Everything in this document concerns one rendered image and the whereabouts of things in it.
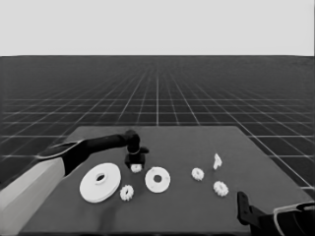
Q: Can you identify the small thin white T-shaped piece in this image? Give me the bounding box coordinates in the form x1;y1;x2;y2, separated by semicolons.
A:
213;152;223;171

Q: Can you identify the white round carrier wide hole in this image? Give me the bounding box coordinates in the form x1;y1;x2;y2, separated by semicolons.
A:
144;166;171;194

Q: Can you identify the large thick white disc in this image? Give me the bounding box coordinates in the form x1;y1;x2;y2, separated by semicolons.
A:
79;162;122;204

